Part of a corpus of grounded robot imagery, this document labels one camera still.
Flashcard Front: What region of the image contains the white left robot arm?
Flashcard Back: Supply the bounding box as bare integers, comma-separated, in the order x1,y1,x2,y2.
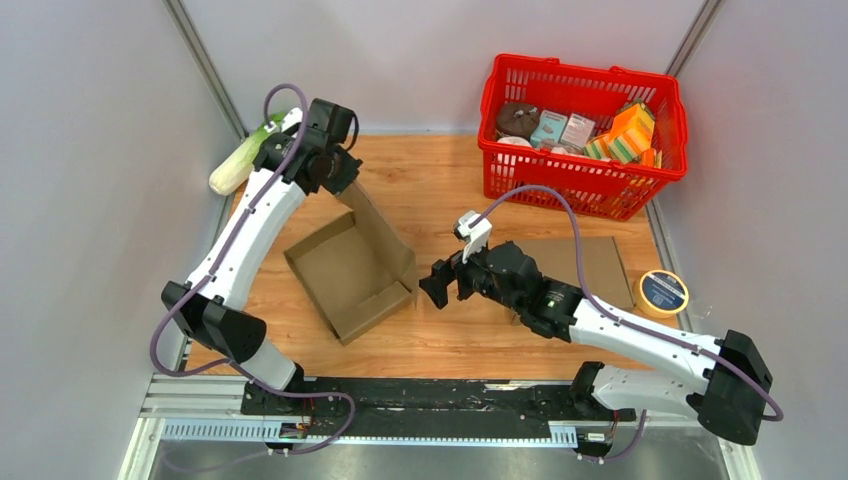
161,99,362,415

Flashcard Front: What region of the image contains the brown cardboard box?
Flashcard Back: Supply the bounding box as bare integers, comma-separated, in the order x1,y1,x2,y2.
514,236,635,312

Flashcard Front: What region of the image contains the cardboard sheet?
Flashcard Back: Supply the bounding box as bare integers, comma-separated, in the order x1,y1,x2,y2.
284,182,418,345

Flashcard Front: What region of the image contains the red plastic basket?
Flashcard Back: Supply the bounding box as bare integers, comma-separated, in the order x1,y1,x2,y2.
478,54,688,220

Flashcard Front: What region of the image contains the aluminium frame rail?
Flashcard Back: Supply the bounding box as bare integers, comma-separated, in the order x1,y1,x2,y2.
115,374,763,480

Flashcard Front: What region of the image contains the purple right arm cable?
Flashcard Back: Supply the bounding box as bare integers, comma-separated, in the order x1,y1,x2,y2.
466,184,785,464

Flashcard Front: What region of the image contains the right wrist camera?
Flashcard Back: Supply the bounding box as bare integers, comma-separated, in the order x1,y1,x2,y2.
454,210,492,263

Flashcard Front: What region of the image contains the orange yellow striped box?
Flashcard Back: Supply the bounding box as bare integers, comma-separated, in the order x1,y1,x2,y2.
583,100,662,168

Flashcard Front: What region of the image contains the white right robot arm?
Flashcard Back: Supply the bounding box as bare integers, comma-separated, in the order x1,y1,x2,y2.
419,242,782,446

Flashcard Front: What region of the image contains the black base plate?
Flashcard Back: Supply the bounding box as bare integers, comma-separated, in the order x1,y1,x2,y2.
240,377,636,440

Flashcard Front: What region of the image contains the brown round container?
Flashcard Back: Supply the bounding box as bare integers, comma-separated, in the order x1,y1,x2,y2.
495,102,541,139

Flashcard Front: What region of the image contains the yellow blue tape roll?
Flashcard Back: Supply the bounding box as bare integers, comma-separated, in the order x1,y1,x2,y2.
633,269,690,319

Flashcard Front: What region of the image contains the pink white packet box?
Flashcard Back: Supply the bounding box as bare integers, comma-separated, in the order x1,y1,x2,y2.
559,113,596,150

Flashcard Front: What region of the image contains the napa cabbage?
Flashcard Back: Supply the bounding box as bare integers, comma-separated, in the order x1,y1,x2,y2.
208,126,271,196

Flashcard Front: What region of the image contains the teal packet box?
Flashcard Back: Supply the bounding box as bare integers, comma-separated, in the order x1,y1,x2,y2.
529,110,569,148

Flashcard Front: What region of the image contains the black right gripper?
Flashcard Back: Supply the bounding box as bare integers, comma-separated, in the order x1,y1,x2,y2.
418,236,524,315

